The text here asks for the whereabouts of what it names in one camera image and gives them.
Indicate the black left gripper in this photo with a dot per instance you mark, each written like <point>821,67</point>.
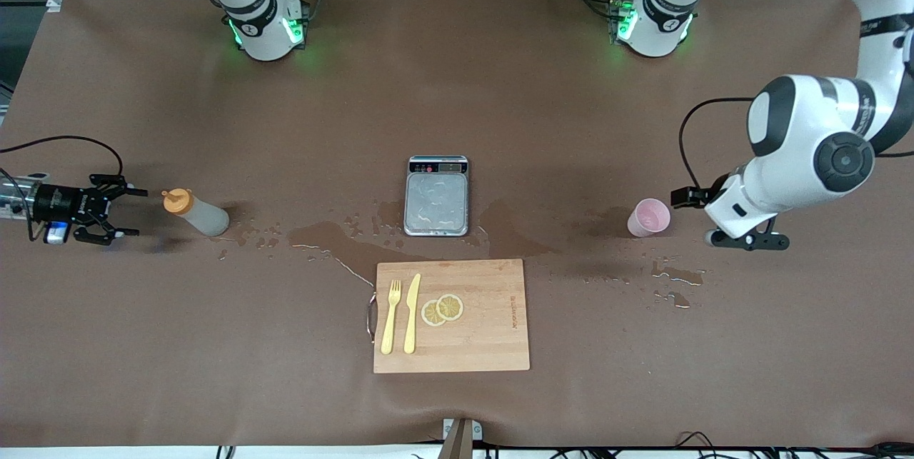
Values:
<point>687,196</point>

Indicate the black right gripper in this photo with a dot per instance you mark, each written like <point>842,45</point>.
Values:
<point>58,203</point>

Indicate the pink plastic cup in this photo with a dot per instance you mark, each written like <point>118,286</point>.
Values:
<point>648,218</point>

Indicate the sauce bottle with orange cap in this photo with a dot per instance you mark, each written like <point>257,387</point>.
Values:
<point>200,215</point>

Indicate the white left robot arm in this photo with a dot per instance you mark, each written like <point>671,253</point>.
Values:
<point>785,130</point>

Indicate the brown table mat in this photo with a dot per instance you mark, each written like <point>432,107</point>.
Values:
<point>643,373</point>

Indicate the wooden cutting board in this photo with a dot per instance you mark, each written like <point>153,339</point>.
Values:
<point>485,330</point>

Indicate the silver digital kitchen scale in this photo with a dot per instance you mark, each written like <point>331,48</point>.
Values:
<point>436,202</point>

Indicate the lemon slice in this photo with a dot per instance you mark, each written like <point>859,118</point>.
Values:
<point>429,315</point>
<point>450,306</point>

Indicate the yellow plastic knife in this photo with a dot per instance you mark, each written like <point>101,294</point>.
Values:
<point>412,316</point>

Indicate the yellow plastic fork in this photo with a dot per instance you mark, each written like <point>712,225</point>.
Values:
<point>389,323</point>

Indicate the metal bracket with post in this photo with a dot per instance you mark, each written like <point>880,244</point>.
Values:
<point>460,437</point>

